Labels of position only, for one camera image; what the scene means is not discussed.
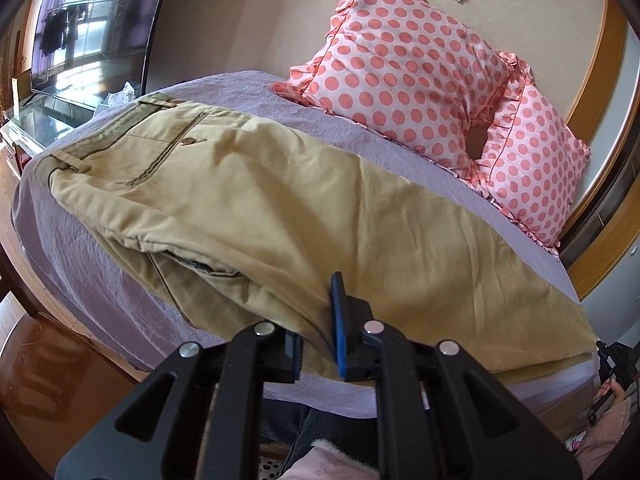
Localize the pink fuzzy sleeve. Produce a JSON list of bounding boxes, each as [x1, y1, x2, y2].
[[575, 399, 631, 479]]

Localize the pink polka-dot pillow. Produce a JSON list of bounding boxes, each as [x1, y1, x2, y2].
[[474, 52, 590, 255], [273, 0, 518, 180]]

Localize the black flat television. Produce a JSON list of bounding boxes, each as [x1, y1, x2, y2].
[[30, 0, 163, 108]]

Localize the person's right hand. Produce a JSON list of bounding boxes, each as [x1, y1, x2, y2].
[[588, 377, 631, 429]]

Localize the khaki tan pants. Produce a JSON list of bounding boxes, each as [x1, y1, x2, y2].
[[35, 94, 596, 379]]

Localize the lavender bed sheet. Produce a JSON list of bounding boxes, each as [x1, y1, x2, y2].
[[12, 72, 597, 418]]

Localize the glass tv stand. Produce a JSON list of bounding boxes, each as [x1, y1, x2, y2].
[[1, 93, 94, 157]]

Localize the left pink polka-dot pillow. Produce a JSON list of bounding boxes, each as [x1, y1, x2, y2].
[[273, 0, 518, 180]]

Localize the right pink polka-dot pillow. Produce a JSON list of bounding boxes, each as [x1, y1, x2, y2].
[[474, 52, 590, 255]]

